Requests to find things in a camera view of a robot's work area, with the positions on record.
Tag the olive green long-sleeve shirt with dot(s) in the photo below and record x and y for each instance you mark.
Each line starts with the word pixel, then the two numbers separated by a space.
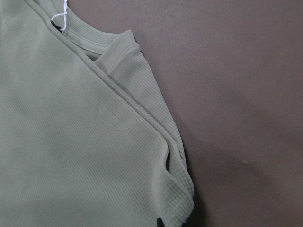
pixel 86 138

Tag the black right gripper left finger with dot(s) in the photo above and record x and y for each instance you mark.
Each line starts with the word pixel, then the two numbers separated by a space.
pixel 160 222

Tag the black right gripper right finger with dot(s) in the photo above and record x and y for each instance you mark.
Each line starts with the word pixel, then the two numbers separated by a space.
pixel 184 223

